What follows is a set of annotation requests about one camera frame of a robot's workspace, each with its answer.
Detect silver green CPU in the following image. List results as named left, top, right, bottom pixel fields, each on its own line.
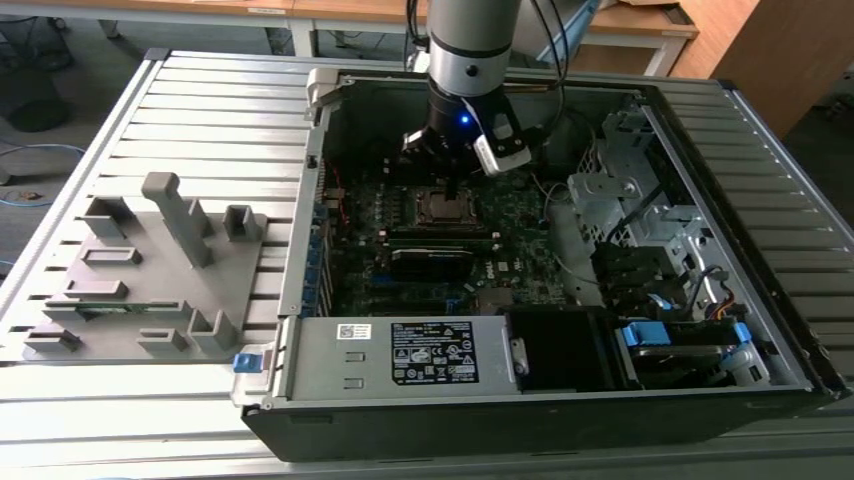
left=425, top=192, right=472, bottom=222

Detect metal socket cover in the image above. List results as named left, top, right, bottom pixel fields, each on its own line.
left=416, top=188, right=485, bottom=230

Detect CPU socket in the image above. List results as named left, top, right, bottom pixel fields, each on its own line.
left=412, top=187, right=489, bottom=232

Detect black graphics card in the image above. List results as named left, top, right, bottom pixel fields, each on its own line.
left=389, top=248, right=476, bottom=281

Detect green motherboard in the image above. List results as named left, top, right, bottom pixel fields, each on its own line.
left=323, top=164, right=588, bottom=319

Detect metal drive cage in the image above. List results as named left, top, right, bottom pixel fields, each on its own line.
left=565, top=107, right=726, bottom=301

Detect silver chipset heatsink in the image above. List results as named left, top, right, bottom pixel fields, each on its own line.
left=476, top=287, right=516, bottom=314

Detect wooden desk white legs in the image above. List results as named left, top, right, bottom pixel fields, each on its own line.
left=0, top=0, right=315, bottom=59
left=292, top=0, right=700, bottom=77

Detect grey power supply unit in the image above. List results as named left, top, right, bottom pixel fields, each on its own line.
left=283, top=314, right=520, bottom=402

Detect blue disk carrier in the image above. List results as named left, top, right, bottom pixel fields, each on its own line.
left=723, top=322, right=766, bottom=386
left=616, top=319, right=732, bottom=390

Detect grey parts rack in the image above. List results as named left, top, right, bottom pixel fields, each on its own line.
left=22, top=171, right=281, bottom=362

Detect black PC case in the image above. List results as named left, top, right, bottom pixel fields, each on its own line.
left=229, top=67, right=852, bottom=464

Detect wooden cabinet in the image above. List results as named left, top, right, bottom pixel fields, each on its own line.
left=670, top=0, right=854, bottom=141

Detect green RAM stick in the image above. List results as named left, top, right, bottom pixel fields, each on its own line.
left=73, top=301, right=152, bottom=315

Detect black waste bin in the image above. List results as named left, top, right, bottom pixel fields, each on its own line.
left=5, top=69, right=72, bottom=134

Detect black mesh basket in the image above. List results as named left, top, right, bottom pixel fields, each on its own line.
left=0, top=14, right=74, bottom=74

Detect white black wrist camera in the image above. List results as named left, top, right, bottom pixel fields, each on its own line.
left=471, top=112, right=533, bottom=177

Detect thin grey wire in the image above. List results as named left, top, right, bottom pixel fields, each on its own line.
left=539, top=182, right=602, bottom=287

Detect black looped cable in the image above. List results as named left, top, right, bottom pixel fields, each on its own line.
left=540, top=107, right=600, bottom=174

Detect thin red wire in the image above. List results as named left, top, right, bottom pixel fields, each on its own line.
left=325, top=159, right=352, bottom=224

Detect grey case release handle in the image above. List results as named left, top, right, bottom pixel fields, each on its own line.
left=304, top=68, right=343, bottom=123

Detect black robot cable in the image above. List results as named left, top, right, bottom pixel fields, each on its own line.
left=529, top=0, right=572, bottom=131

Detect multicoloured wire bundle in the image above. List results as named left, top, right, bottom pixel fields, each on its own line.
left=686, top=264, right=746, bottom=324

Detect blue floor cable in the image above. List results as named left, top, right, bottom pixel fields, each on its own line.
left=0, top=142, right=88, bottom=209

